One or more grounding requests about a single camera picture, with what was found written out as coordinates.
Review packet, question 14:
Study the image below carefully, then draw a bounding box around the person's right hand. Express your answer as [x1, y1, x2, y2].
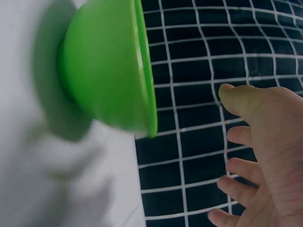
[207, 84, 303, 227]

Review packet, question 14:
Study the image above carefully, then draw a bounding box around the green plastic bowl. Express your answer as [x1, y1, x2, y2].
[56, 0, 158, 139]

